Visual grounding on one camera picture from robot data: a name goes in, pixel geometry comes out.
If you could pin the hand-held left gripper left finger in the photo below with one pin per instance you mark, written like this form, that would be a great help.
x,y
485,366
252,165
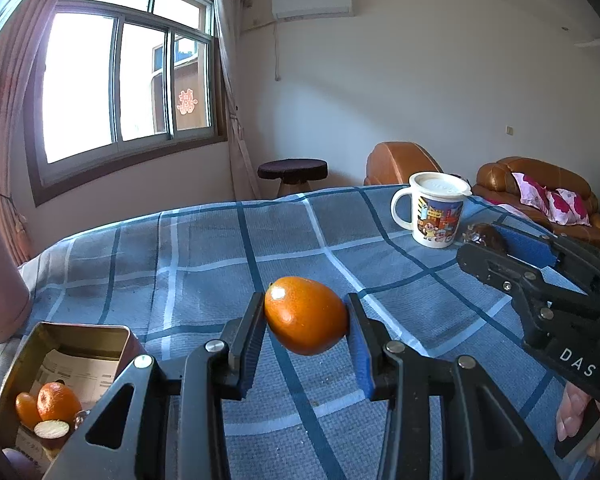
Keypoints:
x,y
247,355

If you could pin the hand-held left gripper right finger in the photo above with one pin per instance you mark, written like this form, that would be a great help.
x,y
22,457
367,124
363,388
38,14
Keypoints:
x,y
362,360

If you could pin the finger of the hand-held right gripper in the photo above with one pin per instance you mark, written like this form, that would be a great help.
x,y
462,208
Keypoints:
x,y
495,270
530,249

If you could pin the dark water chestnut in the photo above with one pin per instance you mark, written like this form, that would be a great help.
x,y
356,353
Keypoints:
x,y
485,237

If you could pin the small oval mandarin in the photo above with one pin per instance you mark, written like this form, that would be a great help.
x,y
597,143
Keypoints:
x,y
305,316

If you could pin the pink metal tin box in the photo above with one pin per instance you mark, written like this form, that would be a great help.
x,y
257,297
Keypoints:
x,y
75,335

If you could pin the large mandarin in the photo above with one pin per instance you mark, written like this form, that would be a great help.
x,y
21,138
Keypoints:
x,y
58,400

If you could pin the cut sugarcane piece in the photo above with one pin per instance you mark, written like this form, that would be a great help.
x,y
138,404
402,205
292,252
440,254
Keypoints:
x,y
52,430

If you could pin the medium mandarin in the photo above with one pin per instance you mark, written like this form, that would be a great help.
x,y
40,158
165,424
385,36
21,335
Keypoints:
x,y
26,409

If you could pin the person's right hand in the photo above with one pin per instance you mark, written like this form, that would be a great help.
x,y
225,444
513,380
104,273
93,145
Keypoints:
x,y
572,410

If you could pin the pink red cloth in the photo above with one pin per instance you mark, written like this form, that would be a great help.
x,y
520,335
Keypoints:
x,y
505,208

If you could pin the pink floral cushion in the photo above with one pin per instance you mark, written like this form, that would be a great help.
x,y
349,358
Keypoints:
x,y
530,188
569,206

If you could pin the white cartoon print mug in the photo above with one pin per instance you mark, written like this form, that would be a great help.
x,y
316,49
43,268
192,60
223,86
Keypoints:
x,y
435,215

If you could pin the brown leather sofa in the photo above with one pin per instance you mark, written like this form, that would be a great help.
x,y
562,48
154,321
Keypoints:
x,y
525,166

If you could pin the blue checked tablecloth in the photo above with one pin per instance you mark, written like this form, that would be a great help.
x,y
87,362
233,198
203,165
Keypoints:
x,y
180,260

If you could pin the printed paper leaflet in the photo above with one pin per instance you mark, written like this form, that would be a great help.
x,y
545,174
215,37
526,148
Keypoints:
x,y
80,370

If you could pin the dark round stool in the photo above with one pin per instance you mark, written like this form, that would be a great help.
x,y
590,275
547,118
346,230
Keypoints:
x,y
292,169

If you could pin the pink electric kettle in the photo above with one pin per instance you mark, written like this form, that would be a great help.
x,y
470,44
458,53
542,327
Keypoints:
x,y
0,285

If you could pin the red window sticker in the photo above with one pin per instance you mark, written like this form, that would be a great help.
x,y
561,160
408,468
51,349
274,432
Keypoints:
x,y
187,102

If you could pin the pale sheer curtain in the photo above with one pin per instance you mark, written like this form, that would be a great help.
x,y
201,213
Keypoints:
x,y
227,60

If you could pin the white air conditioner pipe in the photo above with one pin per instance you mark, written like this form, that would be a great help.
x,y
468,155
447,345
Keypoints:
x,y
277,55

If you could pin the sliding glass window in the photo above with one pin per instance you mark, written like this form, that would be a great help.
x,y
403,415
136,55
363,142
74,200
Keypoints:
x,y
80,85

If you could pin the white air conditioner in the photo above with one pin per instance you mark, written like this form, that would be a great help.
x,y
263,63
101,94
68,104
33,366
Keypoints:
x,y
312,4

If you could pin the pink curtain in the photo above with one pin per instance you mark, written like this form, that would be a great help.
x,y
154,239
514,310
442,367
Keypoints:
x,y
10,110

